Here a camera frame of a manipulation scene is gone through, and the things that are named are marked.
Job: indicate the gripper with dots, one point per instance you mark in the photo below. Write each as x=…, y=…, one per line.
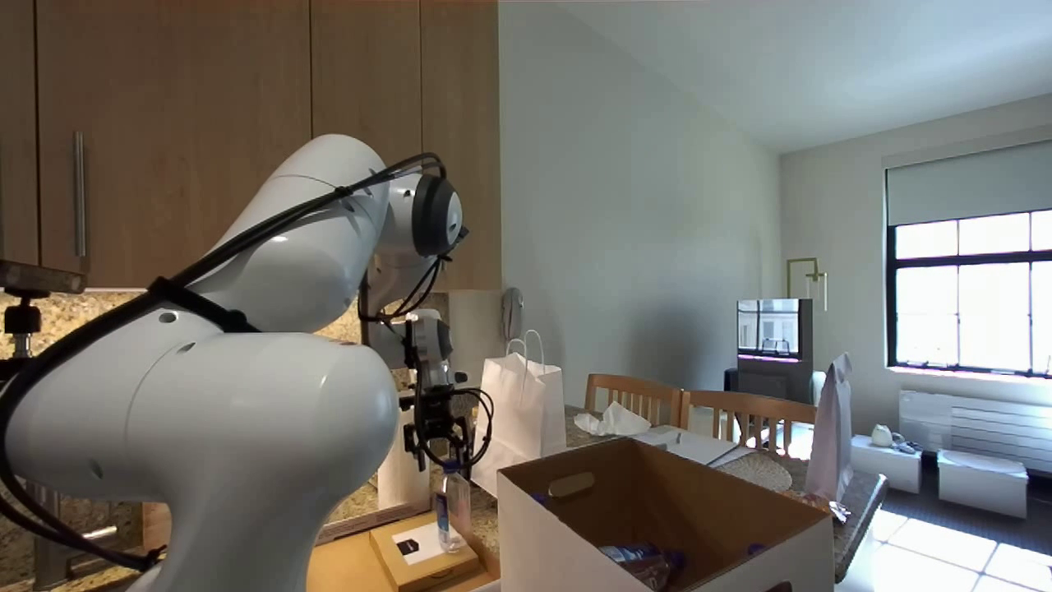
x=440, y=411

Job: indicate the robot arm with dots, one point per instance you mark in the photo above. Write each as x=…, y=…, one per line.
x=246, y=427

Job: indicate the white paper towel roll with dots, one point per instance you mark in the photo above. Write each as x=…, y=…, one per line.
x=401, y=485

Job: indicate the clear plastic water bottle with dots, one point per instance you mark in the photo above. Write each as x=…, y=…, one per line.
x=453, y=518

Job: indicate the flat brown cardboard box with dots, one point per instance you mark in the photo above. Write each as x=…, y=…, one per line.
x=411, y=567

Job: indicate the large open cardboard box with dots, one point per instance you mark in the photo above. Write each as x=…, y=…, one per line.
x=575, y=543

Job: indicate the crumpled white tissue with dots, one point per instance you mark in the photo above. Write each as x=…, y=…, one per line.
x=612, y=421

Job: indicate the wooden chair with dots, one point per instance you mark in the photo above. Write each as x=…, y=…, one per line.
x=633, y=399
x=748, y=411

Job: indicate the plastic bottle with blue label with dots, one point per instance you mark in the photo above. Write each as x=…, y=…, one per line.
x=645, y=563

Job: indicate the white flat paper box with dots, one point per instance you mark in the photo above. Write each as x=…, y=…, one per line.
x=690, y=446

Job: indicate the round woven placemat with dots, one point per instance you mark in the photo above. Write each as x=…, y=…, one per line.
x=756, y=470

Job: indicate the wooden cabinet door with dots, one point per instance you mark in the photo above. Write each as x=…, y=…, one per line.
x=181, y=99
x=366, y=74
x=16, y=123
x=460, y=123

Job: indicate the television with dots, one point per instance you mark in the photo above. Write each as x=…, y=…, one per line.
x=772, y=329

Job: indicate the tall white paper bag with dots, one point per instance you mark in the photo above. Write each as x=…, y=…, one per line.
x=830, y=436

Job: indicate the small white teapot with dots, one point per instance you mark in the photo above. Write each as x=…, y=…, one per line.
x=882, y=436

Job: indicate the white cube stool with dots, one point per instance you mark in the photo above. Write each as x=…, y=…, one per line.
x=982, y=485
x=888, y=467

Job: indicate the white radiator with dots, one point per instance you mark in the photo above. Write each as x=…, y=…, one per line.
x=986, y=423

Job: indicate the window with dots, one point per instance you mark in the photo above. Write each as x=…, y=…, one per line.
x=970, y=296

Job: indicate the white roller blind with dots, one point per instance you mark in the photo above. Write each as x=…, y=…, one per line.
x=970, y=185

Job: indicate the wall phone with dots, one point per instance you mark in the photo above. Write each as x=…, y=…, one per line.
x=513, y=312

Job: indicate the brass wall lamp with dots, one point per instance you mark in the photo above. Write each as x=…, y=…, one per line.
x=809, y=271

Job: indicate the wooden wall cabinet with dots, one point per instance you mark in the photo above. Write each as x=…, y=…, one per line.
x=205, y=82

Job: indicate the camera on mount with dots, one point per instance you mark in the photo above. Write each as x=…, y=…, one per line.
x=37, y=278

